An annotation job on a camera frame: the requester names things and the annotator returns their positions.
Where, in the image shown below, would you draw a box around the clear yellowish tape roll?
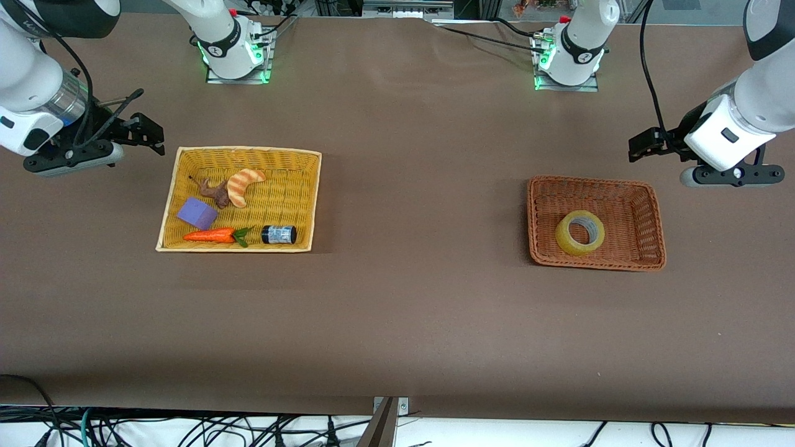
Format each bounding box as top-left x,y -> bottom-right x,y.
555,210 -> 606,256

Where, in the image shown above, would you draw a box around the brown wicker basket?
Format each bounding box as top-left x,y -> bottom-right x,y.
527,175 -> 667,272

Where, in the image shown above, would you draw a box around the purple foam block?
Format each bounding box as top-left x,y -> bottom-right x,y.
176,197 -> 219,230

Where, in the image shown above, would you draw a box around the brown toy animal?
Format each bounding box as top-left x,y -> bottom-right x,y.
189,176 -> 233,209

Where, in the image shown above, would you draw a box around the toy croissant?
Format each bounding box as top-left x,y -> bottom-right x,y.
225,168 -> 266,208

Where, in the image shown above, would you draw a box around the orange toy carrot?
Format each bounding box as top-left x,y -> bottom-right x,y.
183,227 -> 252,248

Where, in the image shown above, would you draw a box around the yellow wicker basket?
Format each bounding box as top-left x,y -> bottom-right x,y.
154,145 -> 323,253

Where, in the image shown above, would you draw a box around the small dark jar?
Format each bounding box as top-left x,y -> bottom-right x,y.
260,225 -> 297,245

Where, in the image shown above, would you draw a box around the colourful background items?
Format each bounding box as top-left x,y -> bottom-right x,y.
512,0 -> 561,17

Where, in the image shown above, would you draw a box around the brown table cover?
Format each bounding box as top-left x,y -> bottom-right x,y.
0,14 -> 795,425

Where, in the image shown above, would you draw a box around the dark metal bar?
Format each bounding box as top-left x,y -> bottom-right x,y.
357,397 -> 399,447

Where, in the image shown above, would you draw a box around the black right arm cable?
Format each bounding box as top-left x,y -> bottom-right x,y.
12,0 -> 145,150

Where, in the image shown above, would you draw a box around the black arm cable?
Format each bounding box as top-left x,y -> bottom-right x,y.
638,0 -> 675,147
12,0 -> 145,150

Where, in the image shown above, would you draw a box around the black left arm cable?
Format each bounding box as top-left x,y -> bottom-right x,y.
638,0 -> 675,147

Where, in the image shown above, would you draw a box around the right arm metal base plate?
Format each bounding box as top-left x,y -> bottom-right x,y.
206,28 -> 272,84

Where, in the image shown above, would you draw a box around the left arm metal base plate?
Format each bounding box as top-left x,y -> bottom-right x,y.
533,31 -> 600,93

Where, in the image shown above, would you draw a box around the black base cable bundle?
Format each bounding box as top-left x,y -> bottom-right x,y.
247,0 -> 300,41

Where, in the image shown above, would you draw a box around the curved black base cable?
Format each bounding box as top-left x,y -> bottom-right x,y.
494,17 -> 536,38

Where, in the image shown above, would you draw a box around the long black base cable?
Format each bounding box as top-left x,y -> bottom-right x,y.
433,24 -> 548,49

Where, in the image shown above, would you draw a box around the black looped floor cable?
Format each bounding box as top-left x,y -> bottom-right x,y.
0,374 -> 63,447

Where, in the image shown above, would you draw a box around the grey metal frame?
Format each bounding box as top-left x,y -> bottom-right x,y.
362,0 -> 455,18

